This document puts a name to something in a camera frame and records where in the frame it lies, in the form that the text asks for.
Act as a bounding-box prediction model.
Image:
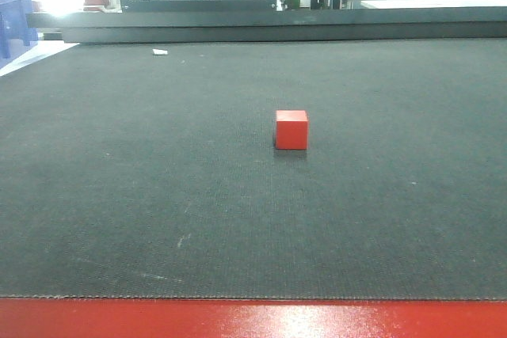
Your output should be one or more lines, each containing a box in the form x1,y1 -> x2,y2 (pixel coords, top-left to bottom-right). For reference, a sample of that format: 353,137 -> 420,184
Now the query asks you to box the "red magnetic cube block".
275,110 -> 309,150

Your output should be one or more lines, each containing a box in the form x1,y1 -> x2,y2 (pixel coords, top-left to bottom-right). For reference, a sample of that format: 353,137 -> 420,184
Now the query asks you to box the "dark grey table mat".
1,39 -> 506,300

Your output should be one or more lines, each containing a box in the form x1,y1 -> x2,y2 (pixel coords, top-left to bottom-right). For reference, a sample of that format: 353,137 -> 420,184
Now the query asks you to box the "white paper scrap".
152,49 -> 168,55

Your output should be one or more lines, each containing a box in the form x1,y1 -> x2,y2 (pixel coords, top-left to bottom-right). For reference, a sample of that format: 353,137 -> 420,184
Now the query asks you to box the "blue plastic stool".
1,0 -> 38,59

